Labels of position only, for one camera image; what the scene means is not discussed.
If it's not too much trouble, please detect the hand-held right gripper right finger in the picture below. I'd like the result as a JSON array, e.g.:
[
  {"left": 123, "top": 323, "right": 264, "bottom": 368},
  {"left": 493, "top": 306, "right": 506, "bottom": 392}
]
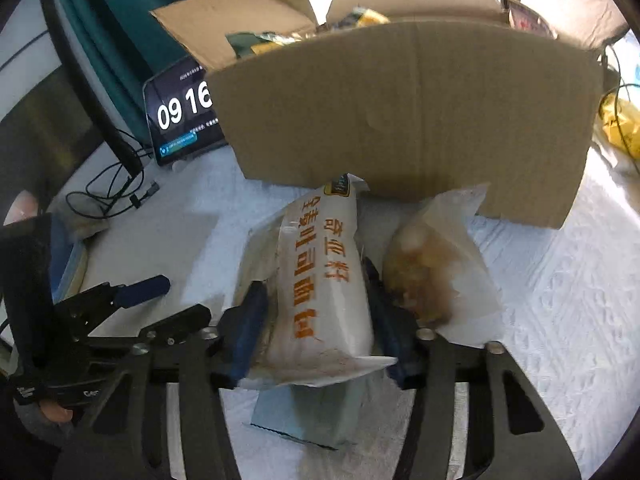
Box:
[{"left": 362, "top": 257, "right": 583, "bottom": 480}]

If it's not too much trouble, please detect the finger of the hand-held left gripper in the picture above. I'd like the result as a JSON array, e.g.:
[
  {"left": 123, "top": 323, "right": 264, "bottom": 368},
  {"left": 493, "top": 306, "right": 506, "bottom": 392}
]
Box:
[
  {"left": 55, "top": 274, "right": 172, "bottom": 346},
  {"left": 85, "top": 304, "right": 213, "bottom": 362}
]

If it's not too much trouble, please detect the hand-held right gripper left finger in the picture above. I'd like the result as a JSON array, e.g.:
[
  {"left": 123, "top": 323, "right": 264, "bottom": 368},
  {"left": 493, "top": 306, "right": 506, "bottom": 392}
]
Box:
[{"left": 90, "top": 281, "right": 271, "bottom": 480}]

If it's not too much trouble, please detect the white bread packet orange print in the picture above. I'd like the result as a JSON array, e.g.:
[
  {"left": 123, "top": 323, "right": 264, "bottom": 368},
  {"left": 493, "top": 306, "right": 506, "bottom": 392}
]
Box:
[{"left": 237, "top": 174, "right": 398, "bottom": 390}]

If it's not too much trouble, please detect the cardboard box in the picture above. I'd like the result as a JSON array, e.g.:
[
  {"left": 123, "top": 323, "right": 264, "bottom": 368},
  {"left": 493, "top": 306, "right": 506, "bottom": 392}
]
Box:
[{"left": 150, "top": 0, "right": 628, "bottom": 231}]

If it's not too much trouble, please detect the person's left forearm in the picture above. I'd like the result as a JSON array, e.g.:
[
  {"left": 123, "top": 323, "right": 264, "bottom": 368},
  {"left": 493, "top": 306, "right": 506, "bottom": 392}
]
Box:
[{"left": 0, "top": 405, "right": 103, "bottom": 480}]

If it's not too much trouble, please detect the person's left hand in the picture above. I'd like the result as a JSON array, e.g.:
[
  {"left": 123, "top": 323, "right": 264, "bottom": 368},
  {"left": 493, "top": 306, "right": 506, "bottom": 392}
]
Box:
[{"left": 39, "top": 400, "right": 76, "bottom": 424}]

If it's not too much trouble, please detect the blue round container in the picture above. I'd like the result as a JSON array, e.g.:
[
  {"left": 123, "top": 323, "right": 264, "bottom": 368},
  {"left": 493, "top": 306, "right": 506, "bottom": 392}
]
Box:
[{"left": 50, "top": 220, "right": 89, "bottom": 302}]

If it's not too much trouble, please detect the clear pastry bag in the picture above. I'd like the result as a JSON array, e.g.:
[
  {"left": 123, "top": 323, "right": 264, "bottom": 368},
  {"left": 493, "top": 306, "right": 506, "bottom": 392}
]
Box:
[{"left": 382, "top": 182, "right": 506, "bottom": 348}]

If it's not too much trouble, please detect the pink round container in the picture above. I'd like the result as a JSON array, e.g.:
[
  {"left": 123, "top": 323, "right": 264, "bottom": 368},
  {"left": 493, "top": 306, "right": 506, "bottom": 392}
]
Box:
[{"left": 4, "top": 192, "right": 42, "bottom": 224}]

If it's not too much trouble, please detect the tablet with clock display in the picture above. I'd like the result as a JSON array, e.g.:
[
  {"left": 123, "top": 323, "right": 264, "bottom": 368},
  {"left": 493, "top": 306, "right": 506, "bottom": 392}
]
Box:
[{"left": 142, "top": 57, "right": 228, "bottom": 167}]

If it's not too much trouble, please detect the black stand pole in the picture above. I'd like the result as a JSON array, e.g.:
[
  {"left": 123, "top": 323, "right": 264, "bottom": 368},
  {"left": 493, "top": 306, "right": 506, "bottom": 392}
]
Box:
[{"left": 40, "top": 0, "right": 146, "bottom": 182}]

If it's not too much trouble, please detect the dark green snack packet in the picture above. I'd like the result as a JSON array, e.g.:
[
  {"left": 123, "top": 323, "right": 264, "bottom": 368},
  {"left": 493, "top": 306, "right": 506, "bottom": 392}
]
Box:
[{"left": 225, "top": 30, "right": 306, "bottom": 61}]

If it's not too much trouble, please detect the teal curtain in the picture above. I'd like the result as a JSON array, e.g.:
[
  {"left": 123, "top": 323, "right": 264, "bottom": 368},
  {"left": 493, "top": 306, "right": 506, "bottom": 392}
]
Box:
[{"left": 50, "top": 0, "right": 261, "bottom": 136}]

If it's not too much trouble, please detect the yellow and brown snack packet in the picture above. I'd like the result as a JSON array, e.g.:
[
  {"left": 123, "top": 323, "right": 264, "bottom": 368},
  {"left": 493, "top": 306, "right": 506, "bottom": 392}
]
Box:
[{"left": 325, "top": 7, "right": 391, "bottom": 29}]

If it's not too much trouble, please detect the yellow plastic bag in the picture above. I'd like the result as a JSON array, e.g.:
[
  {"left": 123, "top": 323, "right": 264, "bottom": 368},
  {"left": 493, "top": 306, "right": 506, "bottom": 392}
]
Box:
[{"left": 597, "top": 87, "right": 640, "bottom": 158}]

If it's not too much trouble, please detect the dark red snack packet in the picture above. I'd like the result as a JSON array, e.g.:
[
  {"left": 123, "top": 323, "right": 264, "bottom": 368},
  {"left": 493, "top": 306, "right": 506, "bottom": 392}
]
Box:
[{"left": 505, "top": 0, "right": 558, "bottom": 39}]

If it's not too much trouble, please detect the black cable with plug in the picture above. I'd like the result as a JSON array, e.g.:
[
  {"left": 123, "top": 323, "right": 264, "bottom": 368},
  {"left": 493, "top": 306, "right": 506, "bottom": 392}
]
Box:
[{"left": 65, "top": 130, "right": 161, "bottom": 222}]

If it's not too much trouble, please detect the black charging cable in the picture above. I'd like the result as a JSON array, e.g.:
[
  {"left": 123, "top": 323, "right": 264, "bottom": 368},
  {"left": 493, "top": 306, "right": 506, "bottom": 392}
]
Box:
[{"left": 599, "top": 44, "right": 640, "bottom": 177}]

